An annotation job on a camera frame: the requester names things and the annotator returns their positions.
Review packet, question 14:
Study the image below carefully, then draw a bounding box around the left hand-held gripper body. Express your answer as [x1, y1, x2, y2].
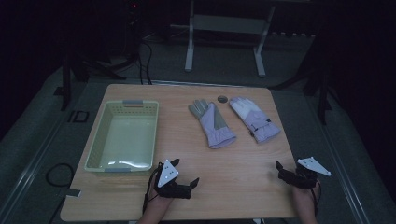
[154, 159, 192, 200]

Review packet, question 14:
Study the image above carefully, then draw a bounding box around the black looped floor cable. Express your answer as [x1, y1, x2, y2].
[45, 162, 76, 189]

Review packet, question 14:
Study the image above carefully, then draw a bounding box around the pale green plastic basket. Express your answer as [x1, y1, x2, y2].
[83, 99, 160, 174]

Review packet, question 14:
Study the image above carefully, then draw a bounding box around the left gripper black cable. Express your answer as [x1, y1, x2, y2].
[141, 161, 164, 216]

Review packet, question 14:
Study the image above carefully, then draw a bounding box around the lilac glove with white fingers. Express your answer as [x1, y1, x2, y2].
[229, 96, 282, 145]

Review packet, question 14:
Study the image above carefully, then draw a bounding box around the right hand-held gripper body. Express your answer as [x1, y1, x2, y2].
[277, 156, 332, 190]

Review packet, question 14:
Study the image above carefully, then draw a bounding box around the lilac glove with grey palm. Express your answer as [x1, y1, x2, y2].
[188, 98, 237, 149]

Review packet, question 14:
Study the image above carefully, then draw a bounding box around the black rectangular floor bracket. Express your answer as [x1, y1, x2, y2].
[67, 109, 91, 123]

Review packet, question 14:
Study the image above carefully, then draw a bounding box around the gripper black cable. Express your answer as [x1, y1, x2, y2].
[141, 161, 164, 216]
[308, 178, 322, 217]

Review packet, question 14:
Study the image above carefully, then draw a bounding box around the black metal stand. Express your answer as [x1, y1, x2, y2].
[270, 29, 339, 126]
[53, 0, 142, 112]

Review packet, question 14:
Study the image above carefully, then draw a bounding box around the black hanging cable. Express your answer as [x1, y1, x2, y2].
[136, 39, 154, 86]

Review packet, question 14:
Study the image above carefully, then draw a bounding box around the grey tape piece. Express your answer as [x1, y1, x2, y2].
[63, 188, 82, 199]

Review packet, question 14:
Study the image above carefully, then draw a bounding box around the person's left hand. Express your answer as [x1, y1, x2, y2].
[148, 189, 174, 209]

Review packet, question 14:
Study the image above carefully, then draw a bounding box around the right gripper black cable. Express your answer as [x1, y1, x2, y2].
[308, 178, 322, 217]

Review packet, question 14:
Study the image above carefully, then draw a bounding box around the person's right hand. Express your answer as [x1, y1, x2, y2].
[291, 181, 320, 207]

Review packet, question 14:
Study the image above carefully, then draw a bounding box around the white metal desk frame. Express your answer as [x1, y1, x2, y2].
[169, 0, 312, 78]

